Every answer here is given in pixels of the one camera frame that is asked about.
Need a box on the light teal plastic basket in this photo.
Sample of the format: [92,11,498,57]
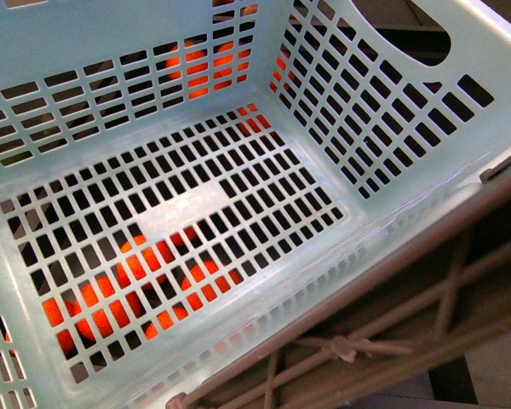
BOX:
[0,1,511,408]

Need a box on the brown basket handle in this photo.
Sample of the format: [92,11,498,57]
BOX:
[168,156,511,408]

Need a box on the white zip tie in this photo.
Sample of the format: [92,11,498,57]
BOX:
[330,336,358,364]

